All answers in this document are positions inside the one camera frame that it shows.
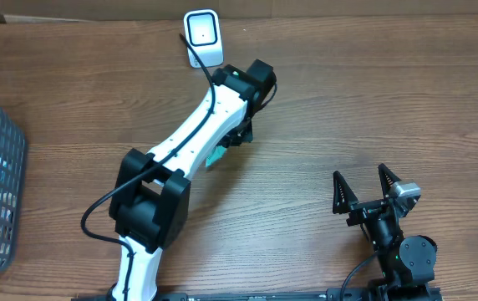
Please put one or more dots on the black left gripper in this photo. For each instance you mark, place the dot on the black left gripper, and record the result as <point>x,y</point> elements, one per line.
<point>246,136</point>

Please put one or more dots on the large teal snack packet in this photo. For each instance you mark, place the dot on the large teal snack packet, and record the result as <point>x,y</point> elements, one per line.
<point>215,155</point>

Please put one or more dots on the white barcode scanner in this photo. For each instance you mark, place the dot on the white barcode scanner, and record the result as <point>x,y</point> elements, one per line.
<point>203,34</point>

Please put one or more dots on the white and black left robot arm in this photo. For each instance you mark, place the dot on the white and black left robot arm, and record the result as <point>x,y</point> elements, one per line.
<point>151,203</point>

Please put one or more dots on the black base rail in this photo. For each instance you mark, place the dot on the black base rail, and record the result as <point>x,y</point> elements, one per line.
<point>264,297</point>

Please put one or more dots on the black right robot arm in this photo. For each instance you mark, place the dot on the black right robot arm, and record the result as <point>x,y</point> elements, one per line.
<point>407,263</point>

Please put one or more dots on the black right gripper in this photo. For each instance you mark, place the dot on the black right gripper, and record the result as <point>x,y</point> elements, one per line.
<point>348,202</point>

